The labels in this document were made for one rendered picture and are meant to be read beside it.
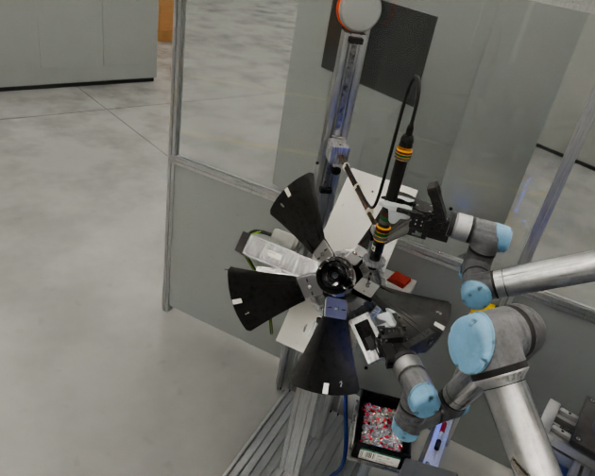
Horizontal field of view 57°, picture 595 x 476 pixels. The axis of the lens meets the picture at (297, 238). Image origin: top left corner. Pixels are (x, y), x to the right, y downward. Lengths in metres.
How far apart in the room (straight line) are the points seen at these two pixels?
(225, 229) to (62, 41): 4.37
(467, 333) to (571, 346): 1.38
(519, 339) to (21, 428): 2.24
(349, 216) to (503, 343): 0.98
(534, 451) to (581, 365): 1.40
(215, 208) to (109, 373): 1.00
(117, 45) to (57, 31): 0.70
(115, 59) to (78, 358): 4.62
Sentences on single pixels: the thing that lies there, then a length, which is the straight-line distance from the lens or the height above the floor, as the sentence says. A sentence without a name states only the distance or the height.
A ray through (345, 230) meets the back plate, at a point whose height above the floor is 1.19.
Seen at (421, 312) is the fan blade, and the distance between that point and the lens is 1.71.
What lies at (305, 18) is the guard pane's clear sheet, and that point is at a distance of 2.36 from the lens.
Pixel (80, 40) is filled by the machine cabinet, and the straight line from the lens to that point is 6.90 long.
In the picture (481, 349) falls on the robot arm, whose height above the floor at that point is 1.48.
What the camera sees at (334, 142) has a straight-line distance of 2.15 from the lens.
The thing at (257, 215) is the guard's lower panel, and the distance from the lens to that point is 2.69.
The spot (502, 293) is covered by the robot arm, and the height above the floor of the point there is 1.40.
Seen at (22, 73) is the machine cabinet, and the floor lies 0.19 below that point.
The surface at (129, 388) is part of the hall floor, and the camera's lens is 2.96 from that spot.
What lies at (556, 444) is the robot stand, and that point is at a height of 0.96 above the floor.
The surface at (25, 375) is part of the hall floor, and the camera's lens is 3.09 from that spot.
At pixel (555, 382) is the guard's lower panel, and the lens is 2.65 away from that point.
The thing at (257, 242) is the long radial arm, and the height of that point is 1.13.
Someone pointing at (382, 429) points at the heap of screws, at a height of 0.85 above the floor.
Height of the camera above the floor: 2.16
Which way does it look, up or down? 31 degrees down
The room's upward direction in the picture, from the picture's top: 10 degrees clockwise
